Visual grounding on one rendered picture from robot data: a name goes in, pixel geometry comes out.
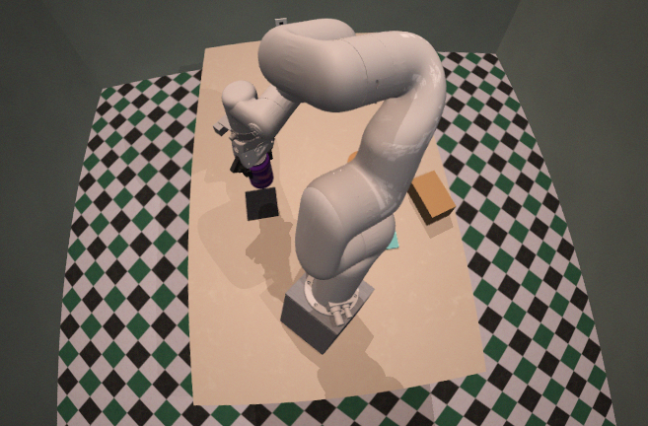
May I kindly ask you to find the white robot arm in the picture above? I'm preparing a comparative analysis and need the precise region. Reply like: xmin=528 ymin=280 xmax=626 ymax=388
xmin=213 ymin=19 xmax=447 ymax=327

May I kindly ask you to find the purple drink can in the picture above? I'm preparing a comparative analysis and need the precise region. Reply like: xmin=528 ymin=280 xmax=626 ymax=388
xmin=250 ymin=153 xmax=273 ymax=189

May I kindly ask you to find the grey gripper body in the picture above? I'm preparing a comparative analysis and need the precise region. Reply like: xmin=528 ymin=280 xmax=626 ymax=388
xmin=232 ymin=138 xmax=274 ymax=169

